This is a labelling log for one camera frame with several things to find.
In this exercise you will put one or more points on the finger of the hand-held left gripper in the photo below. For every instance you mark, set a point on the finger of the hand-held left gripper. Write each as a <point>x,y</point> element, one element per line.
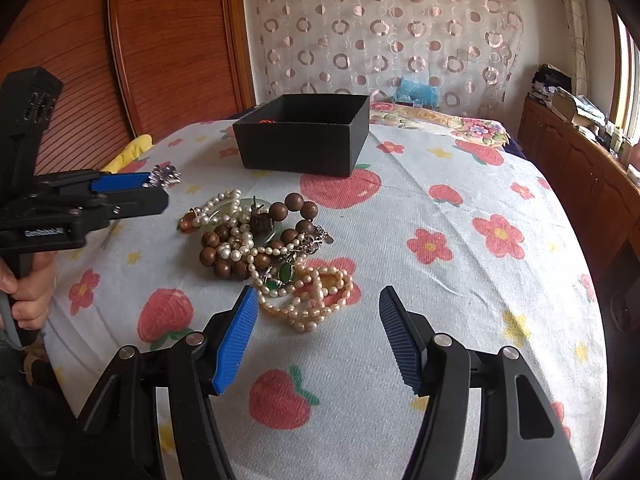
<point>140,202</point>
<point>120,182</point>

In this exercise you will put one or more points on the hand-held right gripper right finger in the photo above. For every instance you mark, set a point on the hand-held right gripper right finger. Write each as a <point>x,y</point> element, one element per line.
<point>400,345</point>

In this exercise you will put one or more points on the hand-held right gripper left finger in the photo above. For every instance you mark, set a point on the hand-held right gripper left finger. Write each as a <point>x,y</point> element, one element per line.
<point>235,340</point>

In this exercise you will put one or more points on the silver crystal brooch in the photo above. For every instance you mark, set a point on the silver crystal brooch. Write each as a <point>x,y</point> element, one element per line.
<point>165,176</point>

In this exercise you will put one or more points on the amber pendant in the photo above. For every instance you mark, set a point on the amber pendant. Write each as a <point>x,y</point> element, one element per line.
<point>188,221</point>

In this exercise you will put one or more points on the green gem pendant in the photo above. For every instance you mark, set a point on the green gem pendant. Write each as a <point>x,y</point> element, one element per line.
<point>286,274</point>

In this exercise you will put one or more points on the small bronze charm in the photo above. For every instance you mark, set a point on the small bronze charm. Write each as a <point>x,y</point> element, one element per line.
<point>260,215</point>

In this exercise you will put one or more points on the black cardboard box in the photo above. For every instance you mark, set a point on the black cardboard box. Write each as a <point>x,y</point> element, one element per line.
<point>300,145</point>

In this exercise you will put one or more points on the person's left hand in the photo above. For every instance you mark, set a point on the person's left hand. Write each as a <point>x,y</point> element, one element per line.
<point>30,305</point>

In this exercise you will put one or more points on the yellow plush toy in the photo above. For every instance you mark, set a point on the yellow plush toy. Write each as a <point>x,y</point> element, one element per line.
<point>130,152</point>

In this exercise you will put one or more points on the strawberry print blanket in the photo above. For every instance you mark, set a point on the strawberry print blanket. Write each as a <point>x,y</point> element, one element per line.
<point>450,285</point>

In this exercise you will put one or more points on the wooden slatted wardrobe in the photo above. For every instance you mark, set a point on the wooden slatted wardrobe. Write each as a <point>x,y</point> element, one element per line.
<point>165,50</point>

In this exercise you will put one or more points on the dark blue bed sheet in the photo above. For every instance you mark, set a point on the dark blue bed sheet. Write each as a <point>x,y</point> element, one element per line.
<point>512,145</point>

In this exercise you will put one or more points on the floral blanket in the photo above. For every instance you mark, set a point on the floral blanket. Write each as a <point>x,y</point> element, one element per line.
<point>475,127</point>

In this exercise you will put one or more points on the wooden side cabinet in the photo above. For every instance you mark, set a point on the wooden side cabinet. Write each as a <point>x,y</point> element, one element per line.
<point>575,170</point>

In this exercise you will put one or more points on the blue mesh bag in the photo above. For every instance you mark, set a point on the blue mesh bag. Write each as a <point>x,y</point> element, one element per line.
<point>417,91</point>

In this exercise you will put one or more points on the pile of dark clothes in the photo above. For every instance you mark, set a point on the pile of dark clothes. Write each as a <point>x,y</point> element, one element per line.
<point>550,80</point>

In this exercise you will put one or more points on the window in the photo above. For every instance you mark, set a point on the window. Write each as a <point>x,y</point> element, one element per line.
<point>627,75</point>

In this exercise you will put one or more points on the circle pattern window curtain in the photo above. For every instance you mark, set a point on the circle pattern window curtain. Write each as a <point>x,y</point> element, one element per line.
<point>570,20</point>

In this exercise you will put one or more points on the circle pattern wall curtain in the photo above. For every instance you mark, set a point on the circle pattern wall curtain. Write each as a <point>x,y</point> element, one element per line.
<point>375,35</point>

